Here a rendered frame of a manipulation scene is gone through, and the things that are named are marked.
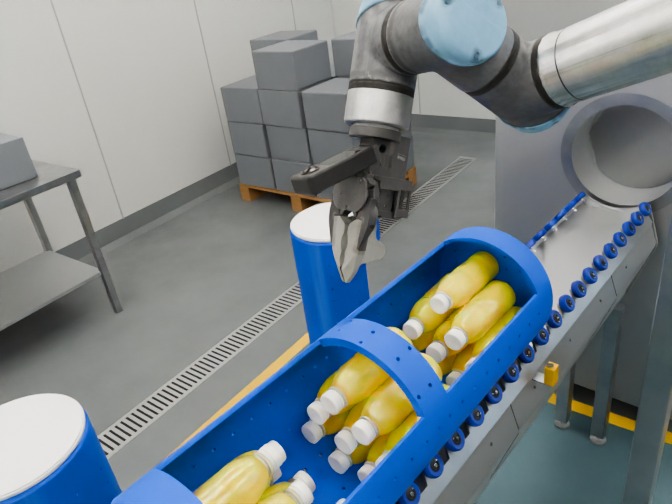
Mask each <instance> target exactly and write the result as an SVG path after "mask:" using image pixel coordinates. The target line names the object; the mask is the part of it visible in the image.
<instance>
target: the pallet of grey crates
mask: <svg viewBox="0 0 672 504"><path fill-rule="evenodd" d="M355 35H356V31H353V32H350V33H347V34H344V35H341V36H338V37H335V38H332V39H331V45H332V53H333V61H334V64H330V59H329V51H328V43H327V40H318V34H317V30H294V31H279V32H275V33H272V34H269V35H265V36H262V37H259V38H255V39H252V40H250V46H251V53H252V59H253V64H254V69H255V75H253V76H250V77H247V78H245V79H242V80H239V81H236V82H234V83H231V84H228V85H226V86H223V87H221V88H220V90H221V95H222V99H223V104H224V108H225V113H226V118H227V123H228V128H229V132H230V137H231V142H232V146H233V151H234V153H235V159H236V164H237V168H238V173H239V178H240V182H241V183H240V184H239V186H240V191H241V196H242V200H245V201H250V202H251V201H253V200H255V199H257V198H258V197H260V196H262V195H264V194H265V193H267V192H273V193H278V194H283V195H289V196H290V198H291V203H292V209H293V210H294V211H299V212H302V211H303V210H305V209H308V208H310V207H311V206H313V205H315V204H316V203H318V202H319V201H321V202H326V203H328V202H331V201H332V193H333V192H334V188H335V185H333V186H331V187H329V188H327V189H325V190H324V191H322V192H321V193H319V194H316V195H309V194H297V193H295V192H294V189H293V186H292V183H291V177H292V176H293V175H295V174H297V173H299V172H301V171H302V170H303V169H305V168H306V167H309V166H314V165H316V164H318V163H320V162H322V161H324V160H326V159H328V158H330V157H332V156H334V155H337V154H339V153H341V152H343V151H345V150H347V149H349V148H351V147H358V146H359V145H360V139H356V138H352V137H350V136H348V135H349V128H350V126H351V125H348V124H346V123H345V122H344V115H345V108H346V101H347V94H348V87H349V79H350V71H351V64H352V57H353V50H354V43H355ZM411 134H412V132H411V121H410V127H409V130H408V131H407V132H401V136H403V137H407V138H411V142H410V149H409V155H408V162H407V168H406V175H405V180H407V181H413V184H412V186H413V185H415V184H416V183H417V176H416V166H414V153H413V137H412V135H411Z"/></svg>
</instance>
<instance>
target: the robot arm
mask: <svg viewBox="0 0 672 504"><path fill-rule="evenodd" d="M427 72H435V73H437V74H439V75H440V76H442V77H443V78H444V79H446V80H447V81H448V82H450V83H451V84H453V85H454V86H455V87H457V88H458V89H459V90H461V91H463V92H465V93H466V94H467V95H469V96H470V97H472V98H473V99H475V100H476V101H477V102H479V103H480V104H481V105H483V106H484V107H485V108H487V109H488V110H490V111H491V112H492V113H494V114H495V115H496V116H498V117H499V119H500V120H501V121H502V122H503V123H505V124H506V125H508V126H510V127H513V128H515V129H517V130H519V131H521V132H524V133H537V132H541V131H544V130H547V129H549V128H550V127H552V126H553V125H555V124H557V123H558V122H559V121H560V120H561V119H562V118H563V117H564V116H565V115H566V114H567V112H568V111H569V109H570V108H571V106H573V105H576V104H577V103H578V102H580V101H583V100H587V99H590V98H593V97H596V96H599V95H603V94H606V93H609V92H612V91H615V90H618V89H622V88H625V87H628V86H631V85H634V84H637V83H641V82H644V81H647V80H650V79H653V78H656V77H660V76H663V75H666V74H669V73H672V0H628V1H626V2H623V3H621V4H619V5H616V6H614V7H612V8H610V9H607V10H605V11H603V12H601V13H598V14H596V15H594V16H592V17H589V18H587V19H585V20H583V21H580V22H578V23H576V24H573V25H571V26H569V27H567V28H564V29H562V30H560V31H554V32H551V33H548V34H546V35H544V36H541V37H539V38H537V39H535V40H533V41H530V42H528V41H526V40H525V39H523V38H522V37H521V36H520V35H519V34H517V33H516V32H515V31H514V30H513V29H512V28H510V27H509V26H508V25H507V18H506V12H505V9H504V6H503V4H502V2H501V0H364V1H363V2H362V4H361V6H360V10H359V15H358V17H357V20H356V35H355V43H354V50H353V57H352V64H351V71H350V79H349V87H348V94H347V101H346V108H345V115H344V122H345V123H346V124H348V125H351V126H350V128H349V135H348V136H350V137H352V138H356V139H360V145H359V146H358V147H351V148H349V149H347V150H345V151H343V152H341V153H339V154H337V155H334V156H332V157H330V158H328V159H326V160H324V161H322V162H320V163H318V164H316V165H314V166H309V167H306V168H305V169H303V170H302V171H301V172H299V173H297V174H295V175H293V176H292V177H291V183H292V186H293V189H294V192H295V193H297V194H309V195H316V194H319V193H321V192H322V191H324V190H325V189H327V188H329V187H331V186H333V185H335V188H334V192H333V193H332V201H331V205H330V210H329V232H330V242H331V244H332V249H333V254H334V257H335V261H336V264H337V267H338V271H339V274H340V277H341V280H342V281H343V282H346V283H350V281H351V280H352V279H353V278H354V276H355V275H356V273H357V271H358V269H359V267H360V266H361V264H365V263H368V262H372V261H376V260H379V259H381V258H382V257H383V256H384V254H385V246H384V245H383V244H382V243H381V242H380V241H378V240H377V238H376V231H377V224H376V223H377V219H378V217H380V218H389V219H392V218H399V219H400V218H407V217H408V211H409V204H410V198H411V191H412V184H413V181H407V180H405V175H406V168H407V162H408V155H409V149H410V142H411V138H407V137H403V136H401V132H407V131H408V130H409V127H410V121H411V114H412V107H413V100H414V93H415V87H416V81H417V75H418V74H422V73H427ZM405 191H408V195H407V202H406V208H405V210H402V206H403V200H404V193H405ZM351 212H353V215H352V216H349V217H348V215H349V214H350V213H351Z"/></svg>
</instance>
